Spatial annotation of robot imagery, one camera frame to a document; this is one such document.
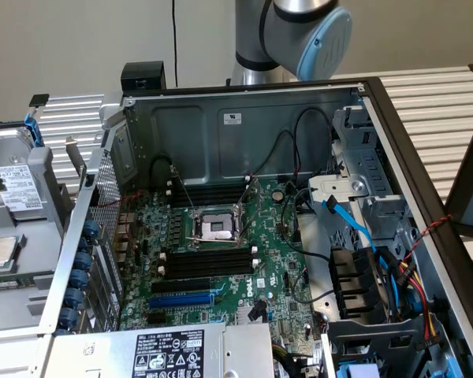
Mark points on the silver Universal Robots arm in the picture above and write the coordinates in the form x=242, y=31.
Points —
x=284, y=35

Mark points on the round coin cell battery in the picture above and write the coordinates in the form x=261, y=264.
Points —
x=278, y=196

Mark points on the CPU socket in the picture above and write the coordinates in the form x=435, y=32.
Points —
x=214, y=228

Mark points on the silver socket locking lever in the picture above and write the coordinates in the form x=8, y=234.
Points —
x=183, y=189
x=213, y=238

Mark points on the white label sticker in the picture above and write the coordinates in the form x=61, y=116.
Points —
x=231, y=119

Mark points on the open metal PC case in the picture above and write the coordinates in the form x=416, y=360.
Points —
x=181, y=138

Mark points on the green Dell motherboard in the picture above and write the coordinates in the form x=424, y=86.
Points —
x=276, y=256

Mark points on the long black expansion slot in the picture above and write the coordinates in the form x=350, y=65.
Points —
x=181, y=285

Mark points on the blue expansion slot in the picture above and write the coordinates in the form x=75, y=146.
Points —
x=181, y=300

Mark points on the silver disk bay cage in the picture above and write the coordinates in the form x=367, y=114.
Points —
x=378, y=204

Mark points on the black fan shroud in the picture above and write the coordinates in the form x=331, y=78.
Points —
x=351, y=275

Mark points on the black box behind case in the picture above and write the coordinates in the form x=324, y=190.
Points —
x=142, y=76

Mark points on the short black expansion slot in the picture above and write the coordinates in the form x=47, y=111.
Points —
x=159, y=319

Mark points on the blue slot retainer clip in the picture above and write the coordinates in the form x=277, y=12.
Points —
x=83, y=260
x=90, y=229
x=73, y=298
x=79, y=279
x=68, y=317

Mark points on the grey parts rack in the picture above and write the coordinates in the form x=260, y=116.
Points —
x=35, y=236

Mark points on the silver power supply with label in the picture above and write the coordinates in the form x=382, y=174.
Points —
x=102, y=354

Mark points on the silver hard disk with label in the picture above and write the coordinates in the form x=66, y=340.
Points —
x=23, y=189

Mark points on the pale blue plastic block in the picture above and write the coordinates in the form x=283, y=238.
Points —
x=358, y=372

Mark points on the dark framed panel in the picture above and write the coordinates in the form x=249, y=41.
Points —
x=469, y=177

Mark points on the silver CPU chip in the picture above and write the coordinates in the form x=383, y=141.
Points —
x=0, y=252

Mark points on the silver expansion card bracket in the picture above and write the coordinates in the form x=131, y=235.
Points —
x=74, y=151

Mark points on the black plastic drive bracket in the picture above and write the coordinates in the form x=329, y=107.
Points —
x=378, y=338

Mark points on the blue disk caddy rail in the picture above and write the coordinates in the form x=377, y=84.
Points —
x=33, y=132

